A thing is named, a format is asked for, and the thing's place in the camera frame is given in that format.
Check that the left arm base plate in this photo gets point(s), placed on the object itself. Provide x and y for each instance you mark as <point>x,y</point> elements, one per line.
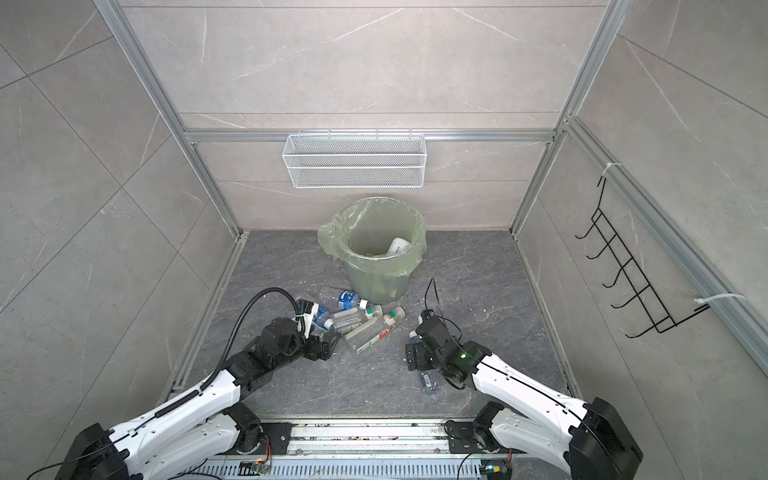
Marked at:
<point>271,435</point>

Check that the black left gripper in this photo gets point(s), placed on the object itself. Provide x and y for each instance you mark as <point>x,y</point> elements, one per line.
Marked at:
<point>317,352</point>

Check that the clear bottle blue label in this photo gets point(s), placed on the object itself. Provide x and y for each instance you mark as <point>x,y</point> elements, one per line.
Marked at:
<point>337,299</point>
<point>323,318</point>

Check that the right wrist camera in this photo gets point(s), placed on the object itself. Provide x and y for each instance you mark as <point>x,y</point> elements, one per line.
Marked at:
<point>426,315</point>

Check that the clear bottle blue cap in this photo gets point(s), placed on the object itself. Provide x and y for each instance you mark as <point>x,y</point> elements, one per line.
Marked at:
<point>429,384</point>

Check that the white wire mesh basket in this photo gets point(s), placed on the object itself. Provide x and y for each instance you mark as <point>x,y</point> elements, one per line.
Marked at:
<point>361,160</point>

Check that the white labelled opaque bottle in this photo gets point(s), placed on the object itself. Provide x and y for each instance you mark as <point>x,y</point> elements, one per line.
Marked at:
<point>398,246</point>

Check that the black wire hook rack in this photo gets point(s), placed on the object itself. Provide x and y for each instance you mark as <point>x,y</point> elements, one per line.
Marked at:
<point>629,271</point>

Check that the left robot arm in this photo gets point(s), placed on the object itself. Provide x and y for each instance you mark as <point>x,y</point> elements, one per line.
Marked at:
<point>208,419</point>

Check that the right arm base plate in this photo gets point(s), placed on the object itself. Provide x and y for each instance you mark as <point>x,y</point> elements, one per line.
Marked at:
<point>469,437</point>

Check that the clear bottle green ring cap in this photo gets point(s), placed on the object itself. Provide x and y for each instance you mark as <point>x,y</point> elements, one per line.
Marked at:
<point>347,320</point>

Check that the clear bottle blue label left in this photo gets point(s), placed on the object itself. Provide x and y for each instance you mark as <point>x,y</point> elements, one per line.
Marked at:
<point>323,318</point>

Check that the clear bottle blue label top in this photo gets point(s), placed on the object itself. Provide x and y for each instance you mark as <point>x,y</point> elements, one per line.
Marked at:
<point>337,299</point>

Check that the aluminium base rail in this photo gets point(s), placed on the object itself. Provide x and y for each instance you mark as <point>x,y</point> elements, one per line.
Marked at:
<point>360,449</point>

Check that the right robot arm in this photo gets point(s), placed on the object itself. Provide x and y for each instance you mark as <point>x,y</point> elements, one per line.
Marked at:
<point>587,440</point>

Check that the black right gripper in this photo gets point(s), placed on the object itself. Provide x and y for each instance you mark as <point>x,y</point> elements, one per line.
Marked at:
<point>419,354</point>

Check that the green bin with bag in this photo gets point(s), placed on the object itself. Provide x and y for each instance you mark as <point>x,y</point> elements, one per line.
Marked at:
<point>359,236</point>

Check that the clear bottle red label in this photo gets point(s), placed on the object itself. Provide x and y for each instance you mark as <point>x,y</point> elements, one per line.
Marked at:
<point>370,332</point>

